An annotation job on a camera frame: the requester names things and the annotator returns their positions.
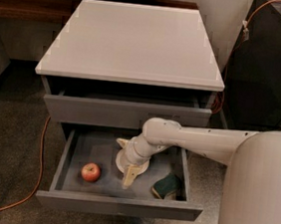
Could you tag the green yellow sponge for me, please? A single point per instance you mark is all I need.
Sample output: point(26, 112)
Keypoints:
point(166, 186)

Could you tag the white ceramic bowl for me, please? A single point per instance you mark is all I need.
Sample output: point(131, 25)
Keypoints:
point(127, 157)

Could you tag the dark wooden shelf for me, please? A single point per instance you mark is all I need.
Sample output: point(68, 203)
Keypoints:
point(59, 11)

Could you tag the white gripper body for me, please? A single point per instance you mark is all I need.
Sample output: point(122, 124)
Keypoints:
point(131, 155)

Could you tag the grey drawer cabinet white top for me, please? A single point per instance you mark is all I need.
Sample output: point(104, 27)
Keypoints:
point(130, 50)

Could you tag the grey top drawer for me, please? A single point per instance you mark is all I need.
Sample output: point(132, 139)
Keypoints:
point(123, 112)

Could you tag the black cabinet on right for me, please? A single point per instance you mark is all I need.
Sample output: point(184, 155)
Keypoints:
point(253, 73)

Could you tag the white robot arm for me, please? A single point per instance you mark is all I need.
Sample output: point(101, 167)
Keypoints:
point(252, 184)

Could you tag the red apple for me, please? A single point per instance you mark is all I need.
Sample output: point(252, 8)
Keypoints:
point(91, 172)

